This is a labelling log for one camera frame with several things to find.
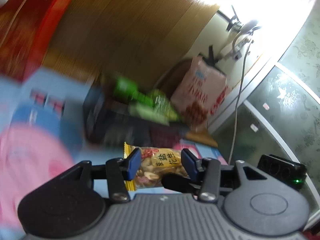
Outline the red gift box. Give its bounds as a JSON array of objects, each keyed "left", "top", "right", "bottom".
[{"left": 1, "top": 0, "right": 72, "bottom": 82}]

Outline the green gold foil packet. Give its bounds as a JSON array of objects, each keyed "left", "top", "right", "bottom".
[{"left": 129, "top": 89, "right": 182, "bottom": 126}]

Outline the white cable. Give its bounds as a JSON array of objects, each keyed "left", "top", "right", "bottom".
[{"left": 228, "top": 41, "right": 252, "bottom": 164}]

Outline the white power strip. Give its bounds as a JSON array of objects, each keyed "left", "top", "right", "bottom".
[{"left": 218, "top": 20, "right": 261, "bottom": 61}]

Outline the large pink snack bag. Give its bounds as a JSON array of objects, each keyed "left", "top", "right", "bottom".
[{"left": 170, "top": 56, "right": 230, "bottom": 124}]

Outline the bright green snack pack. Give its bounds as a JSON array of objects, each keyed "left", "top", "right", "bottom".
[{"left": 113, "top": 77, "right": 153, "bottom": 107}]

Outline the yellow peanut packet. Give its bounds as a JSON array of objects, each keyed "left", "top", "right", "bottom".
[{"left": 124, "top": 143, "right": 188, "bottom": 191}]

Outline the black sheep-print box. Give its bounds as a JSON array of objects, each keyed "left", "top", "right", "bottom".
[{"left": 82, "top": 73, "right": 189, "bottom": 148}]

